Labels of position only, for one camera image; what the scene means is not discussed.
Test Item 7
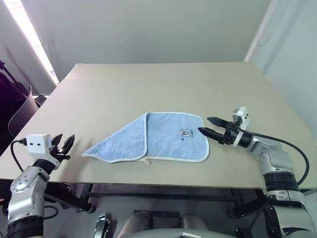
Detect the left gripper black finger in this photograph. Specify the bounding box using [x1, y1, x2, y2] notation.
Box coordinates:
[62, 134, 76, 151]
[51, 133, 63, 149]

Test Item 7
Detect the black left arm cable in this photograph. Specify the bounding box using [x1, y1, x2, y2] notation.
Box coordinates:
[10, 139, 28, 172]

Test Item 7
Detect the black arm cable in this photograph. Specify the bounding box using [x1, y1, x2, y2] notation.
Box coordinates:
[241, 131, 311, 186]
[10, 139, 28, 172]

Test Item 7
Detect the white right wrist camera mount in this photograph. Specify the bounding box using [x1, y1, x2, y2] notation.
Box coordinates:
[231, 106, 249, 147]

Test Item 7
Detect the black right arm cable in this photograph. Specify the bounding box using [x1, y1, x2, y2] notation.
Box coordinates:
[241, 131, 311, 186]

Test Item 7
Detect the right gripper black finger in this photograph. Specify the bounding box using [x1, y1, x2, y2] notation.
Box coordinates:
[197, 126, 223, 143]
[207, 116, 228, 129]

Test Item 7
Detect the silver black clamp device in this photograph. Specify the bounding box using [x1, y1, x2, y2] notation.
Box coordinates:
[95, 213, 110, 238]

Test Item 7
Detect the black metal table frame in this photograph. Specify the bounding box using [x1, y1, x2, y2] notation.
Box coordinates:
[44, 182, 267, 219]

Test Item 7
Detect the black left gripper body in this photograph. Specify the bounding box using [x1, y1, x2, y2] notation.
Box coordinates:
[48, 145, 71, 165]

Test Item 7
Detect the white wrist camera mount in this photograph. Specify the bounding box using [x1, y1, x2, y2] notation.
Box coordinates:
[231, 106, 249, 147]
[26, 133, 53, 154]

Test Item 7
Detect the light blue embroidered towel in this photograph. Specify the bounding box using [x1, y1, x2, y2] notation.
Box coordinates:
[81, 111, 211, 165]

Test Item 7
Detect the dark grey chair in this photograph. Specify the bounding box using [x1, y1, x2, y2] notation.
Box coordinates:
[7, 85, 48, 137]

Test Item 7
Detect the grey curved robot body panel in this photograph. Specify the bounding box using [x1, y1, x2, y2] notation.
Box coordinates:
[132, 227, 216, 238]

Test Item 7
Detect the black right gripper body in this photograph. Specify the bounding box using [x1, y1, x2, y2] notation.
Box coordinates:
[217, 121, 241, 147]

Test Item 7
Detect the grey rounded cylinder shape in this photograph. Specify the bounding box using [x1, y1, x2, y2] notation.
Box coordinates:
[182, 214, 211, 232]
[116, 210, 152, 238]

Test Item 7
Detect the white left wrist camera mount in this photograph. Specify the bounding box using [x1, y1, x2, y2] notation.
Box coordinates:
[26, 133, 53, 154]

